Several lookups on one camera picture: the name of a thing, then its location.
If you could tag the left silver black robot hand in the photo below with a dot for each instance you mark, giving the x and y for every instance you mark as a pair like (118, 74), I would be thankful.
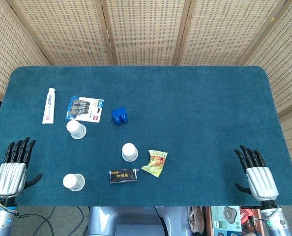
(10, 177)

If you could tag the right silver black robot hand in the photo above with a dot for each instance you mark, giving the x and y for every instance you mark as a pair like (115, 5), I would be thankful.
(261, 182)

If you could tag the white paper cup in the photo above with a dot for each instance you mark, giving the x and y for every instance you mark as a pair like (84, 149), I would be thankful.
(72, 182)
(75, 129)
(129, 151)

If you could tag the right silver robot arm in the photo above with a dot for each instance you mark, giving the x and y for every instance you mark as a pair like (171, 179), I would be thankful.
(278, 225)

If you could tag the red small box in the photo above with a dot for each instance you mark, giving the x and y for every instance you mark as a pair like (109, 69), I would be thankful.
(246, 215)

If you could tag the box with grey device print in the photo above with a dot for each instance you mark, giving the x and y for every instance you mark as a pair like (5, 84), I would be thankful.
(225, 217)

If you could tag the brown cloth bag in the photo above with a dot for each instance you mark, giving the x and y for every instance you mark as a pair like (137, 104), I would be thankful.
(197, 218)

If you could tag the white toothpaste tube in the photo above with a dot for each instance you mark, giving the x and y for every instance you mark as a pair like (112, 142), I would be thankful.
(49, 105)

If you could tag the blue white blister pack card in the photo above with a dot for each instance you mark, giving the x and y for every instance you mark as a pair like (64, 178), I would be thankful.
(87, 108)

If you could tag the blue felt table mat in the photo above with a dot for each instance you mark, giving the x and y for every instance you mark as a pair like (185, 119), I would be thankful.
(185, 110)

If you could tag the green snack packet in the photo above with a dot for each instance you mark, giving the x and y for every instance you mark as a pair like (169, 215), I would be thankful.
(155, 162)

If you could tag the black rectangular packet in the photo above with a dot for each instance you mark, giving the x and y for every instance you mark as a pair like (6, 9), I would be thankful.
(124, 175)

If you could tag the blue toy building block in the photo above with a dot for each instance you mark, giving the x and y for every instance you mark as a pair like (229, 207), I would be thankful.
(119, 115)

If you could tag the bamboo folding screen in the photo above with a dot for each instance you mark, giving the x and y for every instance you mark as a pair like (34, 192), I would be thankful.
(146, 29)

